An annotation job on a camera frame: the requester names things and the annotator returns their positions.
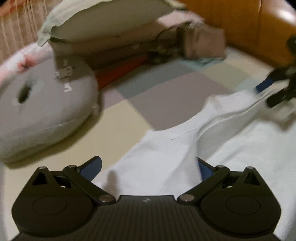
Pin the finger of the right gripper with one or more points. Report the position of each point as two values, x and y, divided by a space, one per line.
277 98
264 84

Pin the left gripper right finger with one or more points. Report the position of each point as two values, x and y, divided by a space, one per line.
211 176

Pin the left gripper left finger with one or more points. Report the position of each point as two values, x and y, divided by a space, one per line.
82 177

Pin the white printed sweatshirt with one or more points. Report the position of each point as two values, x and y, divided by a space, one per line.
236 131

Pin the wooden headboard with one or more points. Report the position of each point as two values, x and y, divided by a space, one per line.
260 28

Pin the grey donut cushion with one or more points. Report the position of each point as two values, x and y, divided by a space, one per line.
45 105

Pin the pink leather handbag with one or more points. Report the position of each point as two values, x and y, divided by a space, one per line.
192 40

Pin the red folded cloth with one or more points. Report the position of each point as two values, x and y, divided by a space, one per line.
109 74

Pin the pink floral folded quilt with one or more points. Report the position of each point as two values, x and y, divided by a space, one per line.
32 54

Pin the striped green white pillow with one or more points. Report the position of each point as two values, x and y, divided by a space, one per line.
72 21

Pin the patterned beige curtain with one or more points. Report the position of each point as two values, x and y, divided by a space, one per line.
21 22

